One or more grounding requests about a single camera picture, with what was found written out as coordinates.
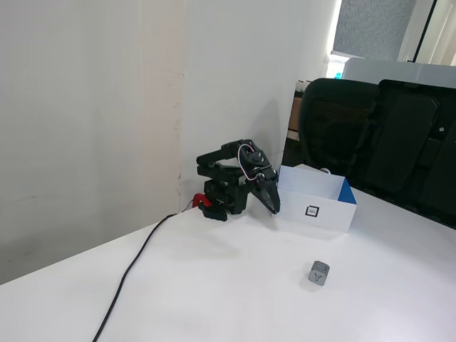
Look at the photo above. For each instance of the black clamp block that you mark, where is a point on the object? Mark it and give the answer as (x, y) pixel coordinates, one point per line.
(213, 213)

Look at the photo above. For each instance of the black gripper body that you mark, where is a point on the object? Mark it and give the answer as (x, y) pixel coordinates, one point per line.
(266, 187)

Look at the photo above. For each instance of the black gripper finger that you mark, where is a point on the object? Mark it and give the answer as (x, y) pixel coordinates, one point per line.
(275, 196)
(264, 199)

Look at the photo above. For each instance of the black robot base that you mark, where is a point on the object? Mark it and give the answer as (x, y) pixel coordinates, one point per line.
(231, 199)

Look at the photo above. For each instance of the gray printed block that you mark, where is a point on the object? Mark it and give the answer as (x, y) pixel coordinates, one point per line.
(318, 276)

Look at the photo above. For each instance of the blue and white cardboard box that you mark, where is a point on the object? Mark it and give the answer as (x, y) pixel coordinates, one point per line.
(327, 217)

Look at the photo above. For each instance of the red table clamp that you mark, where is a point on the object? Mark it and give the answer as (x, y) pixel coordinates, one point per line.
(199, 199)

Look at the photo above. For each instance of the small white round object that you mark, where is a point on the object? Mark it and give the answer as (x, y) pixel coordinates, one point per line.
(325, 171)

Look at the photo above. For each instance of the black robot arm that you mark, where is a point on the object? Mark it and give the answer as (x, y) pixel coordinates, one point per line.
(217, 156)

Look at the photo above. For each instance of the black mesh office chair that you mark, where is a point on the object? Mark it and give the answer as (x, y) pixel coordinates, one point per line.
(331, 124)

